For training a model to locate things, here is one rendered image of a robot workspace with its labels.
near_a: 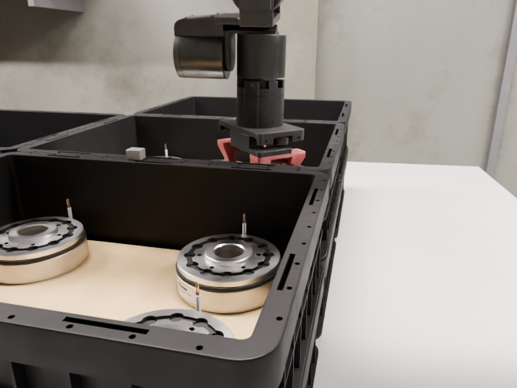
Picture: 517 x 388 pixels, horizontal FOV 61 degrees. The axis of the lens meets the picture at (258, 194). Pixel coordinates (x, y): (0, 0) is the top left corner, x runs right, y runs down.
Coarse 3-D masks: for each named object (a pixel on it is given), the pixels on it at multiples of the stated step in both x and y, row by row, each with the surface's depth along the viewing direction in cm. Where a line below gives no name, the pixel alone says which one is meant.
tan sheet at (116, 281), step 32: (96, 256) 49; (128, 256) 49; (160, 256) 49; (0, 288) 43; (32, 288) 43; (64, 288) 43; (96, 288) 43; (128, 288) 43; (160, 288) 43; (224, 320) 38; (256, 320) 38
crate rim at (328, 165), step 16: (96, 128) 70; (336, 128) 69; (32, 144) 58; (48, 144) 59; (336, 144) 58; (160, 160) 50; (176, 160) 50; (192, 160) 50; (208, 160) 50; (336, 160) 54
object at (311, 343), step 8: (320, 288) 45; (320, 296) 44; (320, 304) 45; (312, 328) 39; (312, 336) 38; (312, 344) 39; (312, 352) 49; (312, 360) 49; (304, 368) 34; (312, 368) 49; (304, 376) 33; (312, 376) 47; (304, 384) 33; (312, 384) 46
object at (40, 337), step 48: (288, 288) 24; (0, 336) 22; (48, 336) 21; (96, 336) 20; (144, 336) 20; (192, 336) 20; (288, 336) 22; (144, 384) 20; (192, 384) 20; (240, 384) 19
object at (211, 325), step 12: (156, 312) 34; (168, 312) 34; (180, 312) 34; (192, 312) 34; (156, 324) 32; (180, 324) 32; (192, 324) 32; (204, 324) 33; (216, 324) 32; (228, 336) 31
